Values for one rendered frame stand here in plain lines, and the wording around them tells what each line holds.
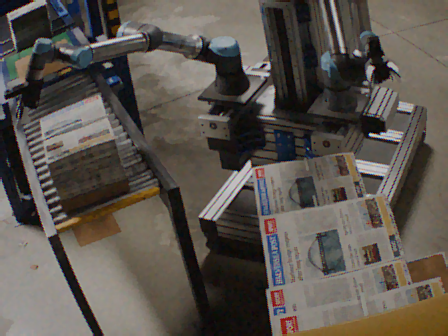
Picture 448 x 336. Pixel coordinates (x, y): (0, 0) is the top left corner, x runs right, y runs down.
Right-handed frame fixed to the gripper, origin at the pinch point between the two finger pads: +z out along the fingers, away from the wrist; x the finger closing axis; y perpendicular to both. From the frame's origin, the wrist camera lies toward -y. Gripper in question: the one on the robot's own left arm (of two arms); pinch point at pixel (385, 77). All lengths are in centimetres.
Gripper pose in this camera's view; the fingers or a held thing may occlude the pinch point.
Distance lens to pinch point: 219.6
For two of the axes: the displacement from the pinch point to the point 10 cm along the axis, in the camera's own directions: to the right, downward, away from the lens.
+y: 2.9, 7.9, 5.5
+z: -0.3, 5.8, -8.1
